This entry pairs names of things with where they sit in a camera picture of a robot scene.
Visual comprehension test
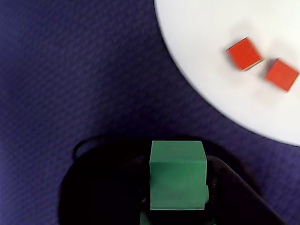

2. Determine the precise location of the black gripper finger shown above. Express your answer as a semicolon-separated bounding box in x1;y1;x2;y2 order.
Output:
83;156;151;225
205;156;289;225

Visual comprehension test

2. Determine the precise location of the white round plate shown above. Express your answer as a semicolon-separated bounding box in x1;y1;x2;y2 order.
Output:
153;0;300;148

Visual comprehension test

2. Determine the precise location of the black metal bucket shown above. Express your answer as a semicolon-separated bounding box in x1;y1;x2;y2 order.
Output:
58;135;265;225

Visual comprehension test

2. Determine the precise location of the red cube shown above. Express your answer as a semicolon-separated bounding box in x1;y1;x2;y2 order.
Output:
263;58;300;93
225;37;263;72

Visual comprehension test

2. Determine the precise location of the blue woven table cloth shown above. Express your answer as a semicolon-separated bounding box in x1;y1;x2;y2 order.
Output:
0;0;300;225

